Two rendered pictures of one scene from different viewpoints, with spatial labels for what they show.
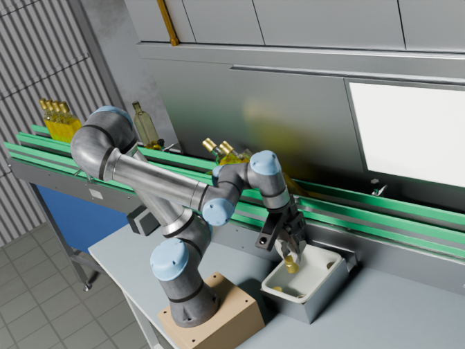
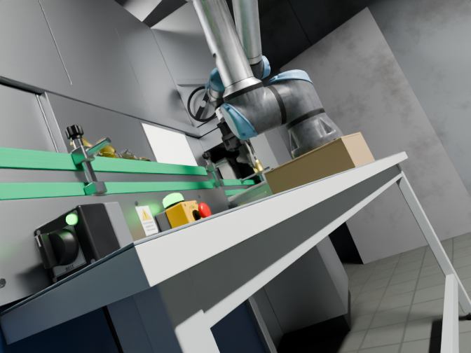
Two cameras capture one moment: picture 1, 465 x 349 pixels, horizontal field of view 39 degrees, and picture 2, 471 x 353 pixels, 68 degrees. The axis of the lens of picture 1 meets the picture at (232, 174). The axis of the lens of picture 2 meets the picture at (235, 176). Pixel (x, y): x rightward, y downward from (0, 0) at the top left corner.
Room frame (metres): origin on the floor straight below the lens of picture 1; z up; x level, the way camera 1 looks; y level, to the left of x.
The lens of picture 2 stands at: (2.30, 0.90, 0.73)
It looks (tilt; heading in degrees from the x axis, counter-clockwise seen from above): 8 degrees up; 235
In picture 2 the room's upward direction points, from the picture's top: 24 degrees counter-clockwise
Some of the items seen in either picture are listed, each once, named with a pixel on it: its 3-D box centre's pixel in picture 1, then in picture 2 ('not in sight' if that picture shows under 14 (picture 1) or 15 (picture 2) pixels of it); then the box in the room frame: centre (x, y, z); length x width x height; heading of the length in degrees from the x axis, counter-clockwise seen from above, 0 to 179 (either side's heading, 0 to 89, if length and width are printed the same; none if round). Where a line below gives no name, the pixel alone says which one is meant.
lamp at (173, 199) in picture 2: not in sight; (173, 200); (2.01, 0.21, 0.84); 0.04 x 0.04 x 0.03
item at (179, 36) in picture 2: not in sight; (221, 87); (0.84, -0.93, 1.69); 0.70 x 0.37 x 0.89; 39
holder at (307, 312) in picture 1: (310, 277); (253, 204); (1.58, -0.12, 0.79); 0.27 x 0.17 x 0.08; 129
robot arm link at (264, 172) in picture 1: (266, 173); (219, 94); (1.54, -0.09, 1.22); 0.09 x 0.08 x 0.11; 64
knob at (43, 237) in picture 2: not in sight; (53, 248); (2.26, 0.43, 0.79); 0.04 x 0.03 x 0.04; 129
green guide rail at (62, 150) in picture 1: (125, 167); not in sight; (2.46, 0.41, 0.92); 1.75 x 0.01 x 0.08; 39
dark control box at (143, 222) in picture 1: (142, 221); (87, 242); (2.22, 0.40, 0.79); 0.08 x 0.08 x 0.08; 39
